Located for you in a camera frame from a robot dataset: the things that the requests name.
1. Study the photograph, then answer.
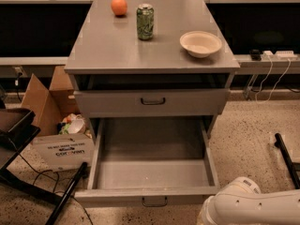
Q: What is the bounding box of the grey drawer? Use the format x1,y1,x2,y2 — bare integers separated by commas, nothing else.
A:
74,89,230,118
75,117,219,207

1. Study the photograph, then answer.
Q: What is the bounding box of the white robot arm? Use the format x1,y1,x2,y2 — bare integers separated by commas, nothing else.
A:
200,177,300,225

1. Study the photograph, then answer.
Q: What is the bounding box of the grey top drawer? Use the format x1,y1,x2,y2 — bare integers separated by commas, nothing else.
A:
74,89,230,118

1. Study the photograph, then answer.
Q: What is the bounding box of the grey drawer cabinet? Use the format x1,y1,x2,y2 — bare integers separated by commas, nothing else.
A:
65,0,240,130

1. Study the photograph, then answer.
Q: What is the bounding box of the white cup in box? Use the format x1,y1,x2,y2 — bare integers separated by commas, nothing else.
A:
67,119,85,134

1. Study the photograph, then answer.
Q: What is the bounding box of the white paper bowl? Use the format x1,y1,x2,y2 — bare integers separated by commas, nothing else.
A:
180,31,222,58

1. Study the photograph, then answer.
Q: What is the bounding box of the green soda can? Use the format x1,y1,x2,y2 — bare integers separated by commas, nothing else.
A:
136,4,154,40

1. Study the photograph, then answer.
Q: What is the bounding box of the orange fruit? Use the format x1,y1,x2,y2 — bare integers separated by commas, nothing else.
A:
111,0,128,16

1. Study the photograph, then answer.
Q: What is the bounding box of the brown cardboard box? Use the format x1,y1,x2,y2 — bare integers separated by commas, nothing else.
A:
22,66,95,172

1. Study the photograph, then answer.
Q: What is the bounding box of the black adapter on ledge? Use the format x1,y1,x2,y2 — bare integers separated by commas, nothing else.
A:
249,50,262,61

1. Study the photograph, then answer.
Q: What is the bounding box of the white power strip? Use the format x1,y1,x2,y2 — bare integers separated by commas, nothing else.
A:
262,51,298,60

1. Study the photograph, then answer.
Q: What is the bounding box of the black bar right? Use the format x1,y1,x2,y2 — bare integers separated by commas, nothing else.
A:
275,133,300,189

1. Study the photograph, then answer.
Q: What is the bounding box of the white hanging cable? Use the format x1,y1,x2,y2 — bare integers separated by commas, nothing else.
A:
254,57,293,105

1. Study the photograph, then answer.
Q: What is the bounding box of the black floor cable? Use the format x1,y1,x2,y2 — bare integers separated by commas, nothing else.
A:
12,134,95,225

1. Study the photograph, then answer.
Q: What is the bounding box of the black stand frame left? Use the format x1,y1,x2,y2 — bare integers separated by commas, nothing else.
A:
0,107,90,225

